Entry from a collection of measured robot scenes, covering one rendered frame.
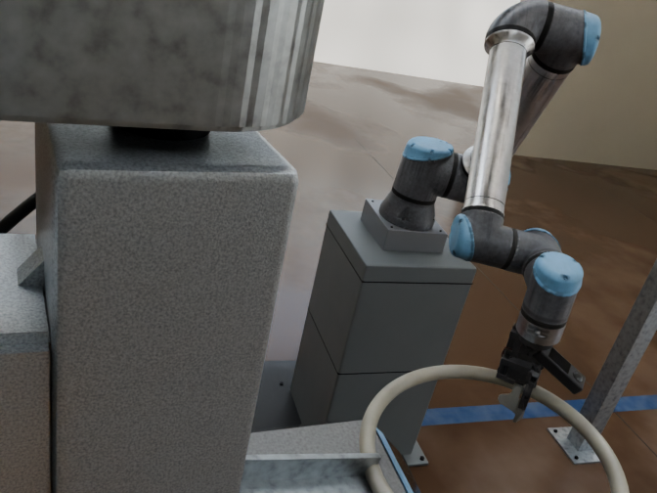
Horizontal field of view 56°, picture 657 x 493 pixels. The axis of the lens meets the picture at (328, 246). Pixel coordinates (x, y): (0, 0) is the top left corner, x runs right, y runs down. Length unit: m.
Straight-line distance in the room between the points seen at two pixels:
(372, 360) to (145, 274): 1.63
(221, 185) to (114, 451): 0.29
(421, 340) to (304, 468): 1.16
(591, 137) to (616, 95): 0.50
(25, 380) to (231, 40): 0.33
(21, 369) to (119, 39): 0.29
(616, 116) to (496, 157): 6.42
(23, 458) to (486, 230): 0.95
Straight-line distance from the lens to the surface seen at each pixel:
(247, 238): 0.54
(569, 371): 1.36
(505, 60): 1.50
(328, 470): 1.09
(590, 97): 7.43
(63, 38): 0.45
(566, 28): 1.60
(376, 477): 1.13
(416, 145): 1.96
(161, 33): 0.46
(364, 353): 2.08
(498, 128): 1.40
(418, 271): 1.97
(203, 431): 0.67
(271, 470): 1.03
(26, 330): 0.58
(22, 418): 0.62
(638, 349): 2.68
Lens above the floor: 1.71
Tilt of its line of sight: 26 degrees down
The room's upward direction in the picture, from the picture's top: 13 degrees clockwise
